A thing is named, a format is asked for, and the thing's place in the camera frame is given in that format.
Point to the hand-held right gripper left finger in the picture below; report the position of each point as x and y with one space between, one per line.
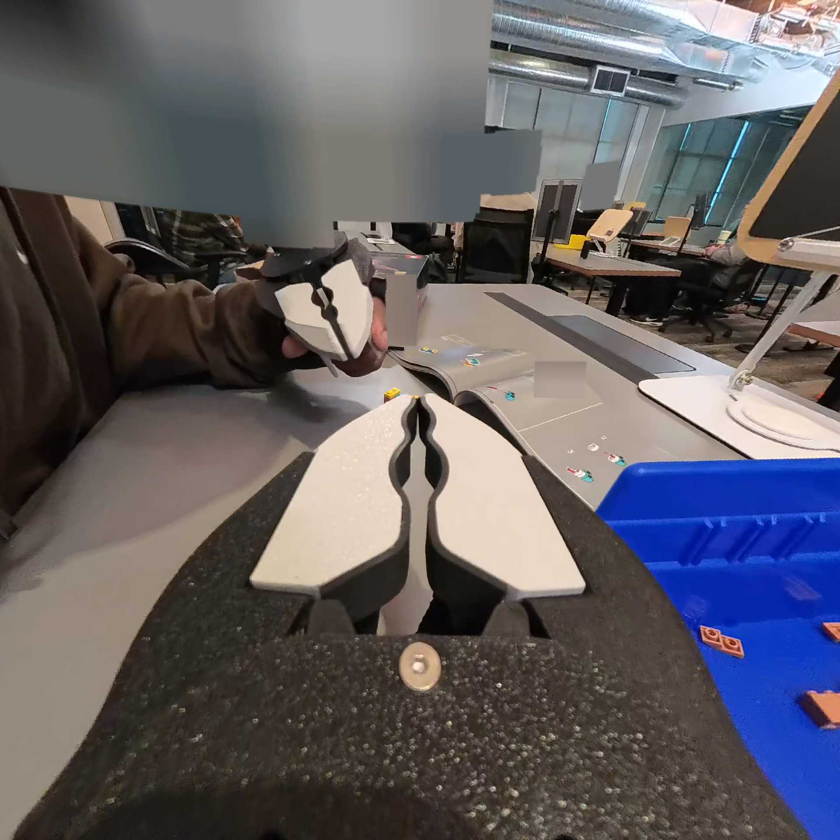
341 518

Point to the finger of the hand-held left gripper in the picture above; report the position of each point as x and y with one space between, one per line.
302 315
354 308

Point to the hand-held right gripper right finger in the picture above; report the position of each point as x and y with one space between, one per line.
505 525

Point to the multicolour toy brick assembly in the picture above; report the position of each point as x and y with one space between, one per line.
392 394

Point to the blue plastic bin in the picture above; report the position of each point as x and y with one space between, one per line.
754 558

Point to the person's left forearm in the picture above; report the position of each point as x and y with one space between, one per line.
184 328

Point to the grey desk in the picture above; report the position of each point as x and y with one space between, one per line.
164 472

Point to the person's left hand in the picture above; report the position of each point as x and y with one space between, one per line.
379 334

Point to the dark printed cardboard box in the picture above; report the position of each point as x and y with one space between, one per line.
400 262

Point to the grey instruction booklet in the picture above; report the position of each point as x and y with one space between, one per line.
558 420

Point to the black office chair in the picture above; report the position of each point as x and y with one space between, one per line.
495 249
712 295

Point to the black chair armrest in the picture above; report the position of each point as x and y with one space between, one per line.
144 248

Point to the wood-edged background table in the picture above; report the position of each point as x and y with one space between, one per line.
663 244
610 266

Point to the cream tilted board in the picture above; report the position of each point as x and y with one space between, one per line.
610 224

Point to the brown wedge slope brick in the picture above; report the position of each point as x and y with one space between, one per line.
823 709

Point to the white bar lamp head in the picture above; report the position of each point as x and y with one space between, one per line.
814 248

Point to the silver round duct pipe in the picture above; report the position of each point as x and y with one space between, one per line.
544 75

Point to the large foil-wrapped duct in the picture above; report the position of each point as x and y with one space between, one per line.
623 19

